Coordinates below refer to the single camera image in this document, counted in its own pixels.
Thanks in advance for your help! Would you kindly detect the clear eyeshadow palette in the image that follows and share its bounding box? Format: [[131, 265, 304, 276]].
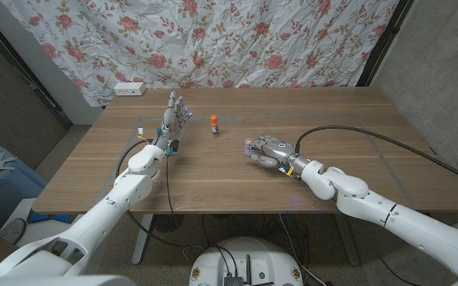
[[243, 137, 257, 156]]

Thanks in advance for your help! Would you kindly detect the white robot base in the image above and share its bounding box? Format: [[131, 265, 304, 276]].
[[188, 237, 304, 286]]

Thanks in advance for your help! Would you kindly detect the white floor cable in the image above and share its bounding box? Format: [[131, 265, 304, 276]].
[[278, 214, 328, 286]]

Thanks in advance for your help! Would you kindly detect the white table leg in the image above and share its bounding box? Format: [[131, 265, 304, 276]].
[[131, 213, 154, 266]]

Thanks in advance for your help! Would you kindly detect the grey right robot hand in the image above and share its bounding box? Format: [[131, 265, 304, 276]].
[[245, 135, 313, 178]]

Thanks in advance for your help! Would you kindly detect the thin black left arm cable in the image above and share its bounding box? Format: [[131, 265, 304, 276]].
[[165, 157, 174, 215]]

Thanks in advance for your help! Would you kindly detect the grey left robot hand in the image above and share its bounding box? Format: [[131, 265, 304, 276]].
[[152, 91, 193, 157]]

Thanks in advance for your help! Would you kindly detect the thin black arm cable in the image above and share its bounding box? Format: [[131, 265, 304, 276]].
[[165, 157, 174, 215], [367, 241, 409, 286]]

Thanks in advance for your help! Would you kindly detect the black backdrop pole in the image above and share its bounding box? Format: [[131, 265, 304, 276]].
[[356, 0, 415, 87]]

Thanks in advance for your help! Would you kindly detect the white floor appliance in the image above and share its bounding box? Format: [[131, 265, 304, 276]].
[[0, 197, 79, 247]]

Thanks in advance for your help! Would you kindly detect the floral backdrop cloth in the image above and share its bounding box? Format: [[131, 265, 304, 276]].
[[0, 0, 401, 107]]

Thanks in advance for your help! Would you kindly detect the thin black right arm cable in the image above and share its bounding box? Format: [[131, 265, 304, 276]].
[[367, 241, 409, 286]]

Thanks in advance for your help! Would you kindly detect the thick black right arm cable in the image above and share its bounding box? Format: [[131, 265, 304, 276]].
[[294, 125, 458, 190]]

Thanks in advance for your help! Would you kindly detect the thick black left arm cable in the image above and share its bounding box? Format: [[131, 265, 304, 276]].
[[115, 137, 193, 250]]

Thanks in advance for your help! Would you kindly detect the blue storage bin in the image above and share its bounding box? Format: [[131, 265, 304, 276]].
[[0, 145, 49, 223]]

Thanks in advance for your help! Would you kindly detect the white power strip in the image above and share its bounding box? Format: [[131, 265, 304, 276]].
[[113, 81, 147, 97]]

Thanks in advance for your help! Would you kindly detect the black round floor fan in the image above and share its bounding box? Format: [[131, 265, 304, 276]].
[[152, 213, 185, 234]]

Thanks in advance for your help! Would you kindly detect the orange capped glue stick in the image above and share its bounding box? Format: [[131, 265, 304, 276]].
[[209, 114, 220, 139]]

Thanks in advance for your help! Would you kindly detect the grey table leg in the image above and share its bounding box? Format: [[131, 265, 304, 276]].
[[334, 212, 361, 266]]

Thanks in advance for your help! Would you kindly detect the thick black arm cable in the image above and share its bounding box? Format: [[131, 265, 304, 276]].
[[115, 137, 193, 250], [294, 125, 458, 190]]

